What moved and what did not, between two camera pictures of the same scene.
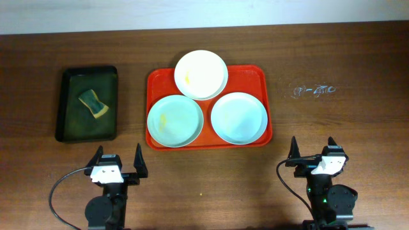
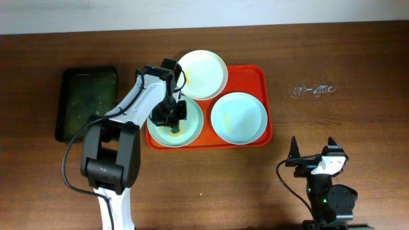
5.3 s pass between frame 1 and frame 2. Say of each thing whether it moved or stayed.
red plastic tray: stayed
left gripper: moved
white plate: stayed
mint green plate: stayed
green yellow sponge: moved
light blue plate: stayed
